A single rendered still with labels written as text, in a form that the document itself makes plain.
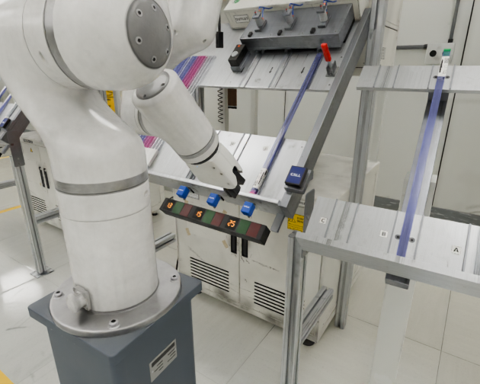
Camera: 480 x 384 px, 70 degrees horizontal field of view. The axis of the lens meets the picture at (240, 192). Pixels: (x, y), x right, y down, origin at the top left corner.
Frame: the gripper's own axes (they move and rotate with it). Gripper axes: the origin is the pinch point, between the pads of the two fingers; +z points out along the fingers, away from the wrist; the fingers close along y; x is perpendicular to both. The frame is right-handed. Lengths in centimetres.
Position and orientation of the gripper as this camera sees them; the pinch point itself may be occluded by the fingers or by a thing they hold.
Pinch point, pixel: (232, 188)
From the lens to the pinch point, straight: 78.2
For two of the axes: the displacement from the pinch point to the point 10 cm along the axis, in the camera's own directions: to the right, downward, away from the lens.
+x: 4.1, -8.4, 3.4
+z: 3.8, 5.0, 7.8
